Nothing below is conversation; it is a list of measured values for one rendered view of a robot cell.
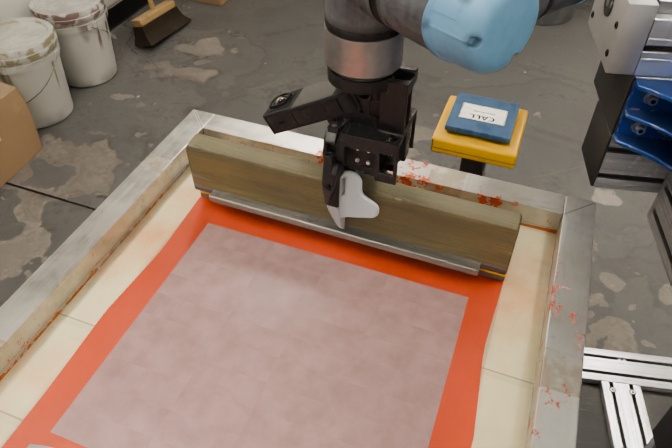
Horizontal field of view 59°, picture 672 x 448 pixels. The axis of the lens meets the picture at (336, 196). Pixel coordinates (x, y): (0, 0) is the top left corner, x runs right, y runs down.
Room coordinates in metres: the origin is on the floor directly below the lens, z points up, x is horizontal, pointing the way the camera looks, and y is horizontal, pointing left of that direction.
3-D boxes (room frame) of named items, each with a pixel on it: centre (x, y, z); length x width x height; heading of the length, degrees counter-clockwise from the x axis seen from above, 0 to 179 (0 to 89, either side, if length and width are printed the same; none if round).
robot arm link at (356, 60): (0.52, -0.03, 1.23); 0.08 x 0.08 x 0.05
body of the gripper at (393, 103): (0.51, -0.03, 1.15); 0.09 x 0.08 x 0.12; 69
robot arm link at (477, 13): (0.45, -0.10, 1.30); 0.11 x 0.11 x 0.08; 38
